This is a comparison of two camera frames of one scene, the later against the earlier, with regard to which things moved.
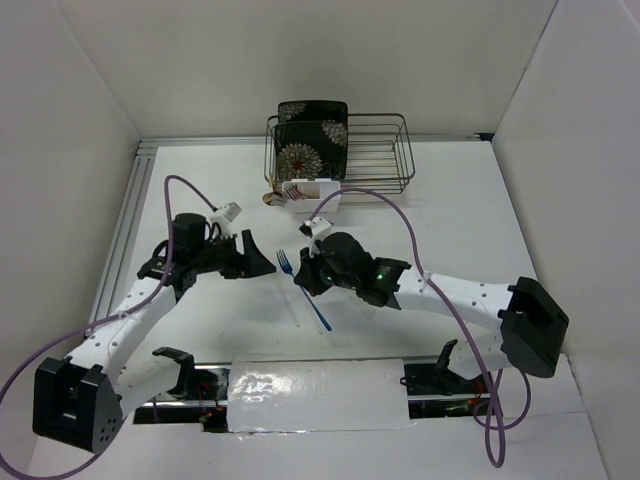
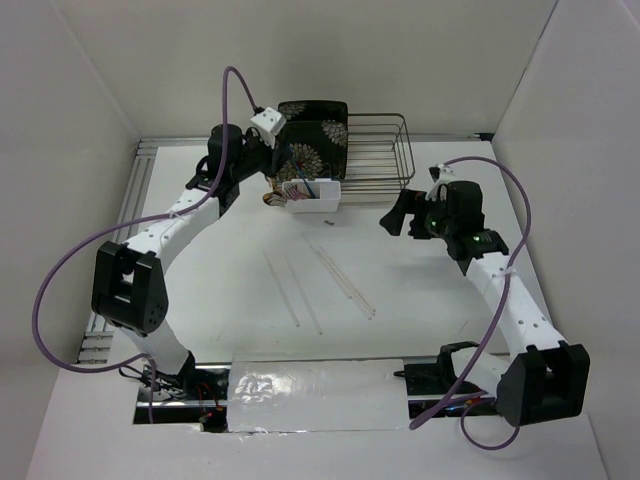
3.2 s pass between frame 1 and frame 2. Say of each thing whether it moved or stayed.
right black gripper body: moved
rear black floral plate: stayed
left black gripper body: moved
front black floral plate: stayed
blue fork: moved
